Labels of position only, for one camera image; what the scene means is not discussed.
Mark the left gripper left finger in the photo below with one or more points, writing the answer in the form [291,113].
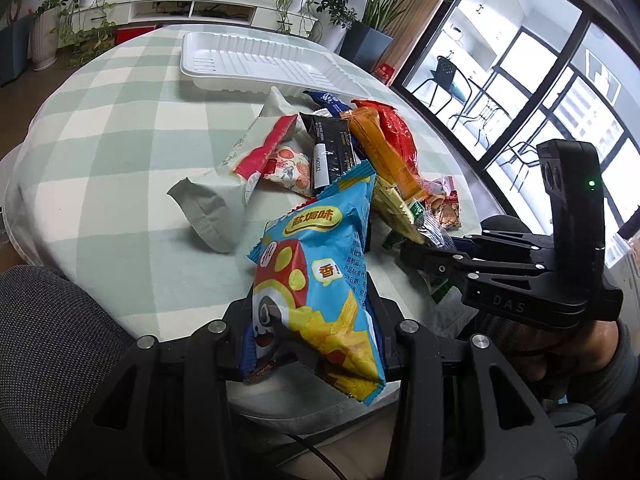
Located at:
[163,412]

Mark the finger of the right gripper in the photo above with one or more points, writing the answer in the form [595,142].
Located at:
[478,265]
[500,237]

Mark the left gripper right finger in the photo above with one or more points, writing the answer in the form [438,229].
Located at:
[463,412]

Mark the green clear snack packet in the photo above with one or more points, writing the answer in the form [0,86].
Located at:
[426,224]

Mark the red patterned biscuit packet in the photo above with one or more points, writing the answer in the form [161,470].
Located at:
[443,201]

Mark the gold foil snack packet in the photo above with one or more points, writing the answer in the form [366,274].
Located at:
[390,206]

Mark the red foil snack bag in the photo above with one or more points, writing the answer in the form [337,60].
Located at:
[396,132]

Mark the blue chips snack bag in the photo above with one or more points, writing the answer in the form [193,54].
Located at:
[311,284]

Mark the orange snack bar packet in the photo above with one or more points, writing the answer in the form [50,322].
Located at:
[364,124]

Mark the black snack bag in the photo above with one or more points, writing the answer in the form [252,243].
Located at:
[333,154]

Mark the floral white red packet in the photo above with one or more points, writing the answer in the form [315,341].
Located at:
[289,168]

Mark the white red snack bag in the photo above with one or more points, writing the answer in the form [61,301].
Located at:
[215,203]

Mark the dark blue snack packet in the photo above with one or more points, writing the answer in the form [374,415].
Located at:
[335,107]

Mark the right hand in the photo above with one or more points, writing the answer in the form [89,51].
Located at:
[589,348]

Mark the grey chair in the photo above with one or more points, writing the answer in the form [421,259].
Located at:
[57,346]

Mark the balcony metal table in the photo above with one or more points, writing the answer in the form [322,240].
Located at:
[484,114]

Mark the black balcony chair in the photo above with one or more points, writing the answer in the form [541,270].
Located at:
[447,77]

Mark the red gift bag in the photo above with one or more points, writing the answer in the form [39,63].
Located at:
[385,73]

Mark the green checkered tablecloth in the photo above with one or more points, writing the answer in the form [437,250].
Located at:
[89,196]

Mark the dark square planter plant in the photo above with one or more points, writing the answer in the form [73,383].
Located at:
[366,40]

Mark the white pot plant right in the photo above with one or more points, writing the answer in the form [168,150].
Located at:
[334,19]

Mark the white plastic tray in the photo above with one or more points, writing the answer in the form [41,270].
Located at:
[224,62]

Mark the trailing pothos plant right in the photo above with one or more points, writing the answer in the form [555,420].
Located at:
[295,17]

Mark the trailing pothos plant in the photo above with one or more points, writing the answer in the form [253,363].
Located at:
[86,30]
[295,17]

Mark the trailing pothos plant left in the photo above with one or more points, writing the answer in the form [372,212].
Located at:
[86,30]

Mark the white ribbed pot plant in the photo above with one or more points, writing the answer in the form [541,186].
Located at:
[44,36]

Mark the white TV cabinet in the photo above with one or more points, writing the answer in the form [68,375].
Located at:
[232,12]

